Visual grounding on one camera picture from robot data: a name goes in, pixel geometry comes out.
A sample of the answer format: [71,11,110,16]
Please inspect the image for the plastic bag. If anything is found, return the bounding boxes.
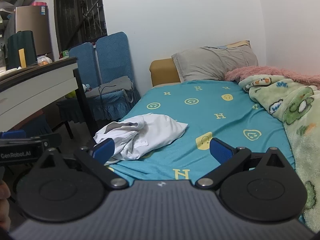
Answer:
[37,55,54,66]

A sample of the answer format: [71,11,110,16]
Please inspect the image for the cardboard box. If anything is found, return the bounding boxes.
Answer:
[4,5,53,61]

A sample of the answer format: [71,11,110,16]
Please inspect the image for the green printed blanket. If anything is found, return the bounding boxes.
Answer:
[239,75,320,233]

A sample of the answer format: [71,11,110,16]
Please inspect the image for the short blue covered chair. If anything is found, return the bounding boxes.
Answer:
[56,42,100,139]

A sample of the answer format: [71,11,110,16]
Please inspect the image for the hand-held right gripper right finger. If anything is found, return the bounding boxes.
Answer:
[196,138,288,190]

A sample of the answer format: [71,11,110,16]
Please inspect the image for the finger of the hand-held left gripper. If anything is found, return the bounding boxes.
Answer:
[0,129,62,147]

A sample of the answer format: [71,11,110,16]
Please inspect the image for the grey pillow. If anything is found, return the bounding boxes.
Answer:
[171,45,259,82]

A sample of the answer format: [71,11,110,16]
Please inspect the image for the white desk with black legs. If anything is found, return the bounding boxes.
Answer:
[0,56,98,137]

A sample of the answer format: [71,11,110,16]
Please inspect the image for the yellow padded bed frame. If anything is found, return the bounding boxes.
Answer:
[149,58,181,87]

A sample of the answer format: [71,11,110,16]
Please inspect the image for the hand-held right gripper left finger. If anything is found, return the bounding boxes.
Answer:
[37,138,129,190]

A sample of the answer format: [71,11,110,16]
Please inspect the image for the white shirt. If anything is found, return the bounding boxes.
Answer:
[93,113,189,166]

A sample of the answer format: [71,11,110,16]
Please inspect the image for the person's left hand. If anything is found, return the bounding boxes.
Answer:
[0,182,11,233]

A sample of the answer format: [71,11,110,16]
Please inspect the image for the dark green ribbed container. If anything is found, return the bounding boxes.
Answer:
[7,30,38,69]

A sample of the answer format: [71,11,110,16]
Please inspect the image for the grey seat cushion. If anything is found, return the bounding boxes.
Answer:
[86,76,133,99]

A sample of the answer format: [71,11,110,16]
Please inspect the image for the dark window with grille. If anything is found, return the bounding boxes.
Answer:
[53,0,108,53]

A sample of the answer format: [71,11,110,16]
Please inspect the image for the pink fluffy blanket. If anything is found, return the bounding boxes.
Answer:
[224,66,320,87]

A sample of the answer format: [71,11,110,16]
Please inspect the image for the black cable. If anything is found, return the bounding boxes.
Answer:
[97,84,118,121]

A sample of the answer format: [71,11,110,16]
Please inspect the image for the yellow printed pillow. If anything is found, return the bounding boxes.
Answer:
[217,40,251,49]

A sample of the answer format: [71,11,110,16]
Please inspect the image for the tall blue covered chair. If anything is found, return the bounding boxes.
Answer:
[86,31,141,121]

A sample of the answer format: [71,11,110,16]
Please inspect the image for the bed with teal printed sheet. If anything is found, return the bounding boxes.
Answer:
[105,80,306,227]

